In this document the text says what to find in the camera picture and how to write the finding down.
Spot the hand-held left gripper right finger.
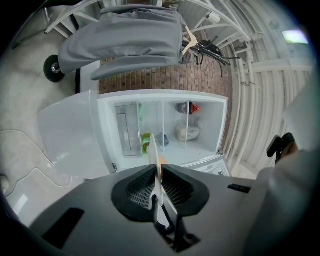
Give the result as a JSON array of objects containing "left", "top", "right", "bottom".
[{"left": 161, "top": 163, "right": 259, "bottom": 256}]

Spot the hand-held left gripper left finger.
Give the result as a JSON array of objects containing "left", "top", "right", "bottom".
[{"left": 26, "top": 164, "right": 174, "bottom": 256}]

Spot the white plate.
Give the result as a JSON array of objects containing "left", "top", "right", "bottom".
[{"left": 147, "top": 132, "right": 179, "bottom": 227}]

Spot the white refrigerator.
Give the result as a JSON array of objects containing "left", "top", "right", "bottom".
[{"left": 36, "top": 89, "right": 235, "bottom": 180}]

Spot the clear plastic fridge drawer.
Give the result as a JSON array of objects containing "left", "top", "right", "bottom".
[{"left": 114, "top": 103, "right": 141, "bottom": 157}]

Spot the clear bag of bread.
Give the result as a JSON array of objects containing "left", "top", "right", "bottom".
[{"left": 174, "top": 121, "right": 203, "bottom": 141}]

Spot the person's white shoe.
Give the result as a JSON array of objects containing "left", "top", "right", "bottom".
[{"left": 0, "top": 173, "right": 11, "bottom": 197}]

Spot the green plastic bottle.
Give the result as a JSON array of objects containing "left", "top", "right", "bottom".
[{"left": 140, "top": 133, "right": 153, "bottom": 155}]

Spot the cola bottle with red label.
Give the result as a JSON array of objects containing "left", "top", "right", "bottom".
[{"left": 174, "top": 101, "right": 201, "bottom": 116}]

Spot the row of white pipes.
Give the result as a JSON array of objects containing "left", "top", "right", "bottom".
[{"left": 224, "top": 0, "right": 313, "bottom": 176}]

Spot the pale green plastic item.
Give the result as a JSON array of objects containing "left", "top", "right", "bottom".
[{"left": 138, "top": 103, "right": 147, "bottom": 123}]

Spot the black caster wheel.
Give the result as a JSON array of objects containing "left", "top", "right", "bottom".
[{"left": 43, "top": 55, "right": 66, "bottom": 83}]

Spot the wooden clothes hanger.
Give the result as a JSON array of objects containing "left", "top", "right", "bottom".
[{"left": 181, "top": 24, "right": 198, "bottom": 57}]

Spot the ceiling light panel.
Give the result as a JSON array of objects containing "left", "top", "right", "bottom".
[{"left": 281, "top": 29, "right": 310, "bottom": 46}]

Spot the grey cloth cover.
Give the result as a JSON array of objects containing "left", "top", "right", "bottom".
[{"left": 57, "top": 6, "right": 187, "bottom": 81}]

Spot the white metal table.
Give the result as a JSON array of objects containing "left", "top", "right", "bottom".
[{"left": 12, "top": 0, "right": 101, "bottom": 48}]

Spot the white power cable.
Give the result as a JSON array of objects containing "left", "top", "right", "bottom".
[{"left": 0, "top": 129, "right": 73, "bottom": 188}]

